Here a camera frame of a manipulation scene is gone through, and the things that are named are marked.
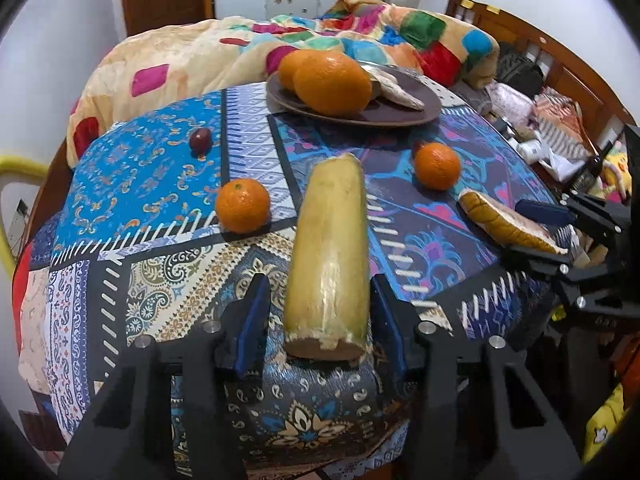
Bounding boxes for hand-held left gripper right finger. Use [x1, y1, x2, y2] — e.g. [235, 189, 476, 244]
[371, 274, 583, 480]

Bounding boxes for large orange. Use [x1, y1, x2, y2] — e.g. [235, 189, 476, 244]
[277, 50, 321, 92]
[293, 51, 373, 116]

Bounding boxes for yellow plush toy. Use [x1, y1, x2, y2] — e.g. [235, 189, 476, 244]
[602, 152, 633, 203]

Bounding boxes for pile of clothes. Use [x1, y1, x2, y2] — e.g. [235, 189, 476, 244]
[480, 82, 601, 181]

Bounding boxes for golden bread roll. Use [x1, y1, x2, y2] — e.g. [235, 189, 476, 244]
[459, 189, 568, 256]

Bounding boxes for colourful patchwork quilt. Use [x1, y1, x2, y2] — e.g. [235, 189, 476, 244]
[67, 0, 501, 168]

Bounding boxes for yellow printed cloth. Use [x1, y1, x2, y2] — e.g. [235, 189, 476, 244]
[582, 385, 631, 461]

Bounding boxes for dark red date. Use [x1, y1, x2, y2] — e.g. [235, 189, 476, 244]
[189, 128, 213, 154]

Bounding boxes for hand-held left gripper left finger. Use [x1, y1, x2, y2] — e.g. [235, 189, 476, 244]
[57, 274, 273, 480]

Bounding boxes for small tangerine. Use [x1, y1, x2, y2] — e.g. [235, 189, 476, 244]
[216, 178, 271, 234]
[413, 142, 461, 191]

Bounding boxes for blue patterned tablecloth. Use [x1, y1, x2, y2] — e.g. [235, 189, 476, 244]
[12, 80, 571, 480]

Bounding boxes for brown round plate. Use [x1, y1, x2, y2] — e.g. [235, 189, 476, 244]
[266, 65, 443, 127]

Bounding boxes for wooden bed headboard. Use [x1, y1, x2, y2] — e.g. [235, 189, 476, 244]
[445, 0, 640, 161]

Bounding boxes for black bag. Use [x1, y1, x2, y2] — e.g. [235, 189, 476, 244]
[495, 42, 546, 96]

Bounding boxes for yellow chair frame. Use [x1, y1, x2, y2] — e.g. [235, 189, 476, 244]
[0, 155, 48, 271]

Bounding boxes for white box appliance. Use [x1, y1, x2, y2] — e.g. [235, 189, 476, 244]
[265, 0, 321, 21]

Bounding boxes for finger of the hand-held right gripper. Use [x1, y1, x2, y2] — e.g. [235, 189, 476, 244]
[515, 194, 632, 241]
[500, 245, 640, 318]

